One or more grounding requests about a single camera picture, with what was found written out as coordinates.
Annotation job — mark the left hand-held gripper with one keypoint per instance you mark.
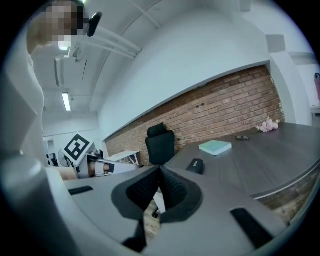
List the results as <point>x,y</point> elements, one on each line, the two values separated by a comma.
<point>78,147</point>

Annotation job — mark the white desk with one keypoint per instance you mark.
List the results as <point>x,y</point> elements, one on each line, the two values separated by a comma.
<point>125,160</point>

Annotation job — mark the person's head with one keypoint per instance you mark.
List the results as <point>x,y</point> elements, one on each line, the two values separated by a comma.
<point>55,25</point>

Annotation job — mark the person's left forearm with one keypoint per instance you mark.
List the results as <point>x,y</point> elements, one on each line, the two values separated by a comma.
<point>68,174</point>

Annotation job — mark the grey ceiling duct unit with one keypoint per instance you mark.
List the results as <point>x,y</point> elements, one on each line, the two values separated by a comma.
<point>58,71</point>

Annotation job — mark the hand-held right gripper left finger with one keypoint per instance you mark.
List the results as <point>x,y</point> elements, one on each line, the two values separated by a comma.
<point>100,197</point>

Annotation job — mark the teal book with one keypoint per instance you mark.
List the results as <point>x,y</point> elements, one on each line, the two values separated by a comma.
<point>215,147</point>

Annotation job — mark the black zippered glasses case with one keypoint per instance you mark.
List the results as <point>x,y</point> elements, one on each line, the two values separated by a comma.
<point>196,166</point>

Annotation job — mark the long ceiling light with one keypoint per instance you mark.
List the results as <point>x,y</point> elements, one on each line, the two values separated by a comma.
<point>66,101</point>

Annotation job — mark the black office chair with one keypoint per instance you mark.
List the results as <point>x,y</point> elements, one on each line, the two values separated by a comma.
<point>160,146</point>

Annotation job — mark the grey wall panel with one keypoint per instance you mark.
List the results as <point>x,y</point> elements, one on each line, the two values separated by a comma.
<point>275,43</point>

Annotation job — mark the black head-worn camera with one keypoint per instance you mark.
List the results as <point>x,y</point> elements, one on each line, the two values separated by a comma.
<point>94,23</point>

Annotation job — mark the pink flower bunch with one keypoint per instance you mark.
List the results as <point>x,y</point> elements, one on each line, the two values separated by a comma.
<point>268,125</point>

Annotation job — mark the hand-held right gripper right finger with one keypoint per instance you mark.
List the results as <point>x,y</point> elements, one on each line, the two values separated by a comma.
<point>215,212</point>

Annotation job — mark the small dark object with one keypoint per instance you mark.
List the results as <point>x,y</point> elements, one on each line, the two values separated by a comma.
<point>242,138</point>

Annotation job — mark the person's white shirt torso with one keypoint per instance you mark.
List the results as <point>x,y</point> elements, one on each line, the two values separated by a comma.
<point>17,112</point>

